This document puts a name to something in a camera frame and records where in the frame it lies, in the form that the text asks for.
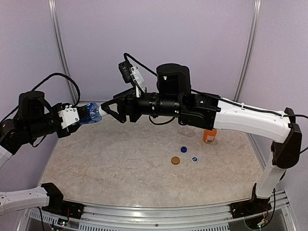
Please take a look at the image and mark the aluminium corner post left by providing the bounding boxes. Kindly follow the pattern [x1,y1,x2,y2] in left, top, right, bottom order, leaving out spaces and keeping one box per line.
[48,0,78,103]

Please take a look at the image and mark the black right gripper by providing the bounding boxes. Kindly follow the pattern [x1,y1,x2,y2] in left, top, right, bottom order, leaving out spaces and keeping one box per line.
[100,85,182,123]

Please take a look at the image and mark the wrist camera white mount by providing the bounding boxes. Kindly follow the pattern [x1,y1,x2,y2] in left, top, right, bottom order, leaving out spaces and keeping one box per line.
[118,61,147,98]
[58,104,89,129]

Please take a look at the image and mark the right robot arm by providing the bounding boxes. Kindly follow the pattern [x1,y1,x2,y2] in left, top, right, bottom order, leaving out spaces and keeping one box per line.
[100,62,302,214]

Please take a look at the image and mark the aluminium corner post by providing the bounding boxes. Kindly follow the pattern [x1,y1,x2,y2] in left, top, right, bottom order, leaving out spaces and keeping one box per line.
[233,0,262,102]
[48,0,78,103]

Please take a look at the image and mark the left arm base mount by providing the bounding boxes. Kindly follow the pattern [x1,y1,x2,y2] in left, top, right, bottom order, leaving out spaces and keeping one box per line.
[41,183,84,219]

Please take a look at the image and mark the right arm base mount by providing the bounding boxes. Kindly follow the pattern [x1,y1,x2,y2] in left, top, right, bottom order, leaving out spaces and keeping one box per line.
[230,183,272,218]

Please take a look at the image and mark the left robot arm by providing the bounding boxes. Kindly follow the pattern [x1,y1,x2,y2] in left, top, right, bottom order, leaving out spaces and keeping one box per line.
[0,91,80,215]

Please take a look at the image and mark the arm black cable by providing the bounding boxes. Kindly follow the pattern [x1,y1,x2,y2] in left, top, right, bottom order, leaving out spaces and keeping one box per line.
[123,52,308,154]
[31,73,81,106]

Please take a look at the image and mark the white blue short-bottle cap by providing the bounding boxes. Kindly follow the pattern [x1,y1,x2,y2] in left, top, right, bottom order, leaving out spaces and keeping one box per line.
[98,108,108,117]

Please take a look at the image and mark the orange juice bottle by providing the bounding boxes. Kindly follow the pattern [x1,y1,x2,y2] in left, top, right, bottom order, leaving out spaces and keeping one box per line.
[203,129,217,144]

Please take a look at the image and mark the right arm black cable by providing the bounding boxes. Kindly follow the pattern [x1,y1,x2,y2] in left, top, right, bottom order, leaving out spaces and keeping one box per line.
[123,52,308,154]

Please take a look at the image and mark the dark blue bottle cap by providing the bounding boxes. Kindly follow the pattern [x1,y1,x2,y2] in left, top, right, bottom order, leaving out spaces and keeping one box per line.
[180,146,187,153]

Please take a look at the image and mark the aluminium front rail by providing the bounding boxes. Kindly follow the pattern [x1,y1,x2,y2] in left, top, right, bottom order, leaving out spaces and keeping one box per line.
[18,191,297,231]

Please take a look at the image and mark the gold juice bottle cap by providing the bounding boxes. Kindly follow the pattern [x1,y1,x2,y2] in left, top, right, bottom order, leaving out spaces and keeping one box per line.
[171,156,180,165]

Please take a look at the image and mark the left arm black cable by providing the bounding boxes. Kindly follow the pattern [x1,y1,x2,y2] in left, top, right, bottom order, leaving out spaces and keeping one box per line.
[31,73,81,106]

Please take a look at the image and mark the blue white bottle cap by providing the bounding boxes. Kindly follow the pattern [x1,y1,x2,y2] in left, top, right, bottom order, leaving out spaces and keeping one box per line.
[192,157,199,163]

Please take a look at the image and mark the aluminium corner post right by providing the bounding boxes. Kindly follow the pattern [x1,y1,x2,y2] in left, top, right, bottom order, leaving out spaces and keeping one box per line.
[233,0,262,102]

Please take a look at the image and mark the short bottle blue label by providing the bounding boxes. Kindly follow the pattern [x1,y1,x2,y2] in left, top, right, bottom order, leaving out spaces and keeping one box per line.
[77,102,103,125]

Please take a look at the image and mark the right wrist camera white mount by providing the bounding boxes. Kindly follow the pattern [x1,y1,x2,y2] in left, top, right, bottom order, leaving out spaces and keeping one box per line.
[118,61,147,98]

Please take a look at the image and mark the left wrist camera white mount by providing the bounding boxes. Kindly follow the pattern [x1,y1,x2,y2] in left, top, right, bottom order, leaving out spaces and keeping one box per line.
[58,104,89,129]

